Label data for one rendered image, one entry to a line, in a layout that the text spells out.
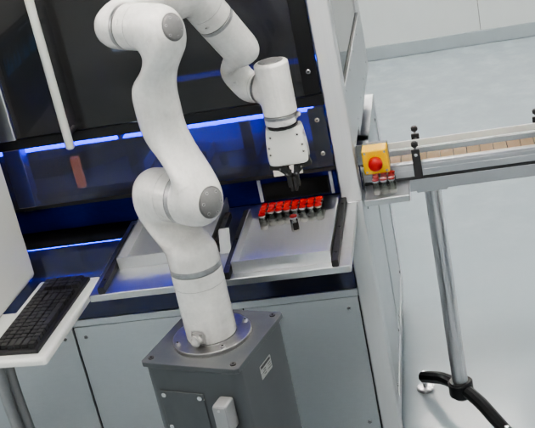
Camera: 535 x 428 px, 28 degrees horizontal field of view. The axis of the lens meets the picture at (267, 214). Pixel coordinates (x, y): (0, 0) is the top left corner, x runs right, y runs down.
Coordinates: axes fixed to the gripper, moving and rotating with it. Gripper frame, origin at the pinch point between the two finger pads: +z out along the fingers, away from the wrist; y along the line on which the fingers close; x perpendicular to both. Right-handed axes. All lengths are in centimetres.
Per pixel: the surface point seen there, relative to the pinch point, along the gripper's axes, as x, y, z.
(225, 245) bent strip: -11.6, 24.0, 20.5
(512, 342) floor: -94, -51, 111
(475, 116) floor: -344, -51, 111
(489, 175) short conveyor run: -46, -49, 24
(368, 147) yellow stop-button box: -37.1, -16.2, 7.3
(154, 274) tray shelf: -2.9, 42.8, 22.4
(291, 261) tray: 2.5, 4.2, 20.9
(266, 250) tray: -9.3, 12.7, 22.2
